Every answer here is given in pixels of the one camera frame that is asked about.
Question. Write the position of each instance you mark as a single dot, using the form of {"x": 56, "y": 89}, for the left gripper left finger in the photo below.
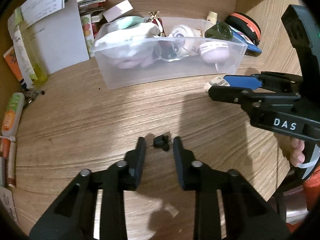
{"x": 92, "y": 204}

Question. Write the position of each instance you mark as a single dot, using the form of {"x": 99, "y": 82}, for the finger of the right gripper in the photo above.
{"x": 245, "y": 79}
{"x": 234, "y": 95}

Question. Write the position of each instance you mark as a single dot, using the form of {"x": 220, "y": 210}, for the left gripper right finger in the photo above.
{"x": 227, "y": 206}

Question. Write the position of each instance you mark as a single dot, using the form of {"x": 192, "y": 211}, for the white eraser block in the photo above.
{"x": 216, "y": 81}

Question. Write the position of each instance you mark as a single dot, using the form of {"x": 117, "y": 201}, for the pink lidded jar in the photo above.
{"x": 214, "y": 51}

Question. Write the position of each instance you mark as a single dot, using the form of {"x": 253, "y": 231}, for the red velvet drawstring pouch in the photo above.
{"x": 156, "y": 19}

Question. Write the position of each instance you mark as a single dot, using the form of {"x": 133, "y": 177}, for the white drawstring pouch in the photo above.
{"x": 127, "y": 43}

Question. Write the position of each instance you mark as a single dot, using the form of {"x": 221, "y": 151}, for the white round cream jar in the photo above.
{"x": 124, "y": 22}

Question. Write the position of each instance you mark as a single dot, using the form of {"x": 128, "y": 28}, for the person right hand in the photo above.
{"x": 296, "y": 154}

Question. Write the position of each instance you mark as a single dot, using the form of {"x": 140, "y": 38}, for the blue patchwork pouch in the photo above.
{"x": 252, "y": 49}

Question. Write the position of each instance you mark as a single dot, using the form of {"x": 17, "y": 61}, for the black orange round case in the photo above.
{"x": 246, "y": 25}

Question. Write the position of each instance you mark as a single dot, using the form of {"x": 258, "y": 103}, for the printed paper tag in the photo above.
{"x": 8, "y": 202}

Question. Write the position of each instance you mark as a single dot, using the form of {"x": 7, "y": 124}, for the cream small lotion bottle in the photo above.
{"x": 212, "y": 17}

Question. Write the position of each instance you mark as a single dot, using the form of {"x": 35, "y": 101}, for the small black plastic clip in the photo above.
{"x": 162, "y": 142}

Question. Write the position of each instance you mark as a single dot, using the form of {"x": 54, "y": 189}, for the orange lip balm tube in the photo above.
{"x": 5, "y": 148}

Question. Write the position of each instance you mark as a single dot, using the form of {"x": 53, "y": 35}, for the clear plastic storage bin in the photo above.
{"x": 163, "y": 62}

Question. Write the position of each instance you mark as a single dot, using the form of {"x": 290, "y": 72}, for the green orange tube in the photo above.
{"x": 12, "y": 115}

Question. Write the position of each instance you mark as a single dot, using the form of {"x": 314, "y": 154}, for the metal nail clippers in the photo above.
{"x": 31, "y": 95}

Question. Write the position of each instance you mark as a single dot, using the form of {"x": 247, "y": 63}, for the pink white small box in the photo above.
{"x": 117, "y": 11}

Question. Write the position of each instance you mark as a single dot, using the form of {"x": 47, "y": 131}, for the yellow green spray bottle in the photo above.
{"x": 24, "y": 49}

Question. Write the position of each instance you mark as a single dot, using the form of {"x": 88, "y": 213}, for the fruit pattern box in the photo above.
{"x": 86, "y": 23}

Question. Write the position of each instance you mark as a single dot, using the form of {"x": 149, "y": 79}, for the orange booklet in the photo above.
{"x": 11, "y": 59}

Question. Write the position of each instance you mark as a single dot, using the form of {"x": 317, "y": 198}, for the stack of booklets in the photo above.
{"x": 91, "y": 7}

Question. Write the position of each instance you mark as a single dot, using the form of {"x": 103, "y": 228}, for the white standing paper folder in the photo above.
{"x": 58, "y": 39}

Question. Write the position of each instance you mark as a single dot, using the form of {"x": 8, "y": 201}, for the paper receipt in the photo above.
{"x": 32, "y": 11}

